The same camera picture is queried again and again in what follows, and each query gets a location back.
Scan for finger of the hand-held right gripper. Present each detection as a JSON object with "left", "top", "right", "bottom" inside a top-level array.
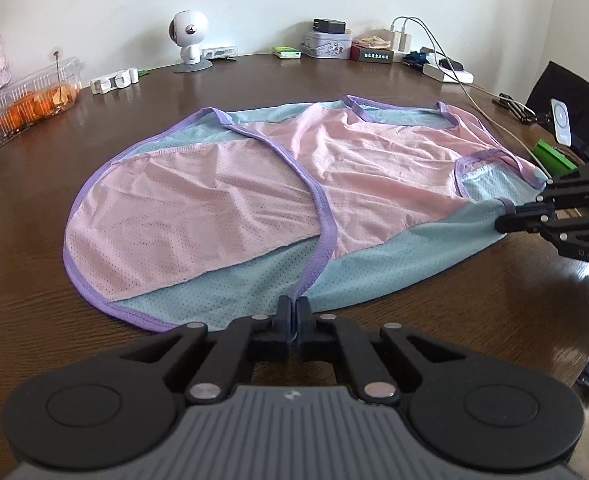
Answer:
[
  {"left": 517, "top": 159, "right": 589, "bottom": 209},
  {"left": 495, "top": 208, "right": 589, "bottom": 248}
]

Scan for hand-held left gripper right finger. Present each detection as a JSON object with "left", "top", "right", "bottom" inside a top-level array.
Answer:
[{"left": 299, "top": 298, "right": 468, "bottom": 406}]

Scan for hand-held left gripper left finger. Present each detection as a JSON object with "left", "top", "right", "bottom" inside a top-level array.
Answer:
[{"left": 122, "top": 296, "right": 294, "bottom": 407}]

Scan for pink blue mesh vest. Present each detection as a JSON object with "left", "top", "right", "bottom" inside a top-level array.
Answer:
[{"left": 63, "top": 94, "right": 550, "bottom": 333}]

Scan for green case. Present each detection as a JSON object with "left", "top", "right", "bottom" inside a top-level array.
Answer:
[{"left": 532, "top": 139, "right": 578, "bottom": 173}]

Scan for black chair back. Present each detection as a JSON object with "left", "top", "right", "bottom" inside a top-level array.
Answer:
[{"left": 525, "top": 60, "right": 589, "bottom": 163}]

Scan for dark green red box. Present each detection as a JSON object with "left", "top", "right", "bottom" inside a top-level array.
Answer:
[{"left": 349, "top": 42, "right": 394, "bottom": 64}]

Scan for snack packets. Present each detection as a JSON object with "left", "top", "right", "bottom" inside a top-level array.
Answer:
[{"left": 355, "top": 34, "right": 393, "bottom": 52}]

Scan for printed tin box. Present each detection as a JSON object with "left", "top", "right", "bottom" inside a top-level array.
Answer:
[{"left": 301, "top": 30, "right": 353, "bottom": 61}]

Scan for white plastic gadget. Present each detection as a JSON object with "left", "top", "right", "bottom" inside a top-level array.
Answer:
[{"left": 90, "top": 67, "right": 140, "bottom": 96}]

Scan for clear plastic box of oranges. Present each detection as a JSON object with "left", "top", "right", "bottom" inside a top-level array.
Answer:
[{"left": 0, "top": 57, "right": 86, "bottom": 137}]

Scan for thick white cable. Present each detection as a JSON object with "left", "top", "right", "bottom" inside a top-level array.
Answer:
[{"left": 392, "top": 16, "right": 548, "bottom": 171}]

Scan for wireless charger pad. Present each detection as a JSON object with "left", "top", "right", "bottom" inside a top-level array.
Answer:
[{"left": 549, "top": 98, "right": 575, "bottom": 147}]

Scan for thin grey cable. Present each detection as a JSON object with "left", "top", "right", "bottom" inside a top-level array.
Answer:
[{"left": 399, "top": 16, "right": 535, "bottom": 113}]

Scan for white robot-shaped camera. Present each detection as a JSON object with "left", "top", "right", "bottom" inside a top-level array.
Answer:
[{"left": 168, "top": 10, "right": 214, "bottom": 74}]

